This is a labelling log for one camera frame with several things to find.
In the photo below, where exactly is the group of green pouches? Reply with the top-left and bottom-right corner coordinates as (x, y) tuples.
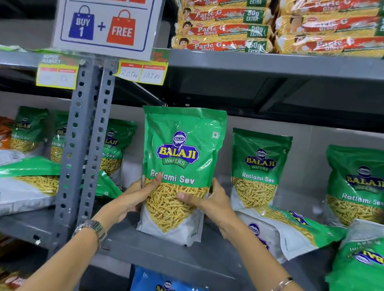
(0, 103), (384, 291)

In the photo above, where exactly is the stack of yellow biscuit packets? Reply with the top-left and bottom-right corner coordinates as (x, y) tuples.
(171, 0), (384, 67)

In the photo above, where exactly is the person's left forearm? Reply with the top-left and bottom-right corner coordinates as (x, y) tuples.
(15, 207), (117, 291)

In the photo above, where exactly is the white promotional offer sign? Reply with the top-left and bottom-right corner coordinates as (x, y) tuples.
(51, 0), (167, 63)

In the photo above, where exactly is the yellow price tag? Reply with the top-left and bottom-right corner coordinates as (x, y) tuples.
(35, 53), (81, 91)
(113, 45), (171, 87)

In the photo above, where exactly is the person's left hand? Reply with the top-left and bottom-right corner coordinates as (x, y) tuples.
(92, 167), (163, 236)

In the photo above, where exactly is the person's right forearm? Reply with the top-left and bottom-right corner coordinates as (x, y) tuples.
(219, 221), (340, 291)

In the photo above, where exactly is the blue snack pouch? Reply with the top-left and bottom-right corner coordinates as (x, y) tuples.
(128, 265), (211, 291)

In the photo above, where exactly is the green noodle snack pouch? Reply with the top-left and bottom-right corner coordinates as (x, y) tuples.
(131, 103), (228, 249)

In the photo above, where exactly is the silver metal wristwatch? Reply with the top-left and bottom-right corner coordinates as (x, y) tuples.
(71, 218), (109, 251)

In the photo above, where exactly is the person's right hand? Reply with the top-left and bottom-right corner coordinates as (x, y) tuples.
(173, 174), (248, 242)

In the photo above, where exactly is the grey perforated shelf upright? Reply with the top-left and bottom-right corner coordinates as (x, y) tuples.
(47, 54), (95, 262)
(76, 56), (119, 230)

